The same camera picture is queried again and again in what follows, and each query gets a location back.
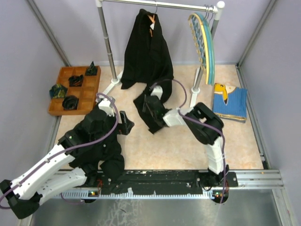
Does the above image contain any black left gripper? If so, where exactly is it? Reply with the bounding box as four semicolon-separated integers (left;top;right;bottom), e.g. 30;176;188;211
91;110;134;144

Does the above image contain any black button-up shirt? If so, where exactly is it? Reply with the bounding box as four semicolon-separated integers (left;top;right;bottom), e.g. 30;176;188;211
68;110;125;186

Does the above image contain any black t-shirt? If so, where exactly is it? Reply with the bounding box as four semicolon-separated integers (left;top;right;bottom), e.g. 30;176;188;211
121;9;174;128

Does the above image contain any orange hanger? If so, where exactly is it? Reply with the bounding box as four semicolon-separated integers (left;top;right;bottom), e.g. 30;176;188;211
148;0;158;37

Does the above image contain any white clothes rack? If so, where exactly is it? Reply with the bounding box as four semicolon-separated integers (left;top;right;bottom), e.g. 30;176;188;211
95;0;226;106

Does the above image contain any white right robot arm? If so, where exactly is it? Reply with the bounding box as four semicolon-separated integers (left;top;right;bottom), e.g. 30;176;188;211
143;95;229;186

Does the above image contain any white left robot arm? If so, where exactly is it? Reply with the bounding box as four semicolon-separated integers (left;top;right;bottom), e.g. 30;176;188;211
0;108;135;219

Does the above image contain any blue yellow folded shirt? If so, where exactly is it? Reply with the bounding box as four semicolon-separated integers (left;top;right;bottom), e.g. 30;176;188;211
212;83;247;123

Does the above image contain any green hanger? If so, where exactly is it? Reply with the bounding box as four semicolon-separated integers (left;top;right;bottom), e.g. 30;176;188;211
200;14;215;86

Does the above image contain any yellow hanger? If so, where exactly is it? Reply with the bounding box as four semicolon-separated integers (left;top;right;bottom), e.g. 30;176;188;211
188;13;211;84

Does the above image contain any wooden compartment tray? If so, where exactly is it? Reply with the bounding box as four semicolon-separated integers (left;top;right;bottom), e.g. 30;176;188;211
48;66;101;116

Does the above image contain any rolled black tie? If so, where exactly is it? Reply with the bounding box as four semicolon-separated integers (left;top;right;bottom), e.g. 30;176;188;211
62;95;79;110

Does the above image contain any dark green pointed cloth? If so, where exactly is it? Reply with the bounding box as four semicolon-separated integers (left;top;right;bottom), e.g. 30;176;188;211
85;61;98;76

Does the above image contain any dark orange patterned cloth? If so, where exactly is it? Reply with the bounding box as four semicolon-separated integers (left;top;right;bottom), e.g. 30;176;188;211
68;74;84;87

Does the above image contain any green floral folded cloth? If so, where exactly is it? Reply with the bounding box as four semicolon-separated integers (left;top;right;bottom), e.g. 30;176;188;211
49;84;68;99

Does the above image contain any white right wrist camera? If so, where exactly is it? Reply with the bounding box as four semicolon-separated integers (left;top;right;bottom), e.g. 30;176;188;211
150;86;163;100

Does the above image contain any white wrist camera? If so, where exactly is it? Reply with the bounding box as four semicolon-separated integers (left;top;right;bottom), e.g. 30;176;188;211
150;86;163;100
97;97;115;117

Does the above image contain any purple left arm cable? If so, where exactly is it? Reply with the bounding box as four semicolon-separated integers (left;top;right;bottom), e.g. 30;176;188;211
0;92;119;210

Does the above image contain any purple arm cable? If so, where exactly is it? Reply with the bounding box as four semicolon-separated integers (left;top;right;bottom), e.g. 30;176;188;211
0;92;119;210
148;79;230;204

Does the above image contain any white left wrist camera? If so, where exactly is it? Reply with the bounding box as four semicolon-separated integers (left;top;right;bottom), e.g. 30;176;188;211
97;97;115;117

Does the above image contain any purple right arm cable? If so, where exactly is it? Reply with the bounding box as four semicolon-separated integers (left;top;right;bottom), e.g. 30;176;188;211
148;79;230;204

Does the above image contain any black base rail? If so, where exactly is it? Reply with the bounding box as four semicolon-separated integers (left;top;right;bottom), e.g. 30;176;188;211
91;170;223;195

